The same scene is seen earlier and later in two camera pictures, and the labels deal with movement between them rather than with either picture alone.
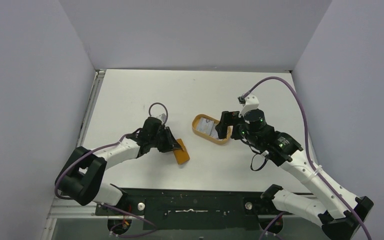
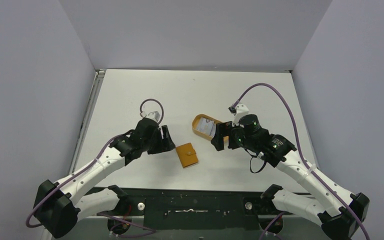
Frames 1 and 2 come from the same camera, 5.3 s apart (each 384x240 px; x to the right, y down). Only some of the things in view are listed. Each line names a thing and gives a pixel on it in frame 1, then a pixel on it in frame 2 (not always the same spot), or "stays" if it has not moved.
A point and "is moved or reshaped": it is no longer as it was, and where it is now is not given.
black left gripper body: (155, 140) stays
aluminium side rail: (99, 75) stays
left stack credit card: (205, 126) stays
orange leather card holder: (181, 154) is moved or reshaped
